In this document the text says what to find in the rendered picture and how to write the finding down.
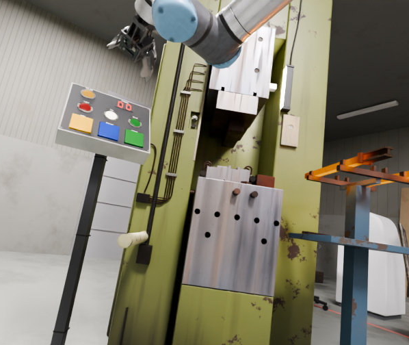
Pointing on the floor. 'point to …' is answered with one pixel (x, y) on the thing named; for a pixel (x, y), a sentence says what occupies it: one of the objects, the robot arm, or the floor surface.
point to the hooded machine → (381, 272)
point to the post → (76, 260)
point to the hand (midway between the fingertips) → (128, 66)
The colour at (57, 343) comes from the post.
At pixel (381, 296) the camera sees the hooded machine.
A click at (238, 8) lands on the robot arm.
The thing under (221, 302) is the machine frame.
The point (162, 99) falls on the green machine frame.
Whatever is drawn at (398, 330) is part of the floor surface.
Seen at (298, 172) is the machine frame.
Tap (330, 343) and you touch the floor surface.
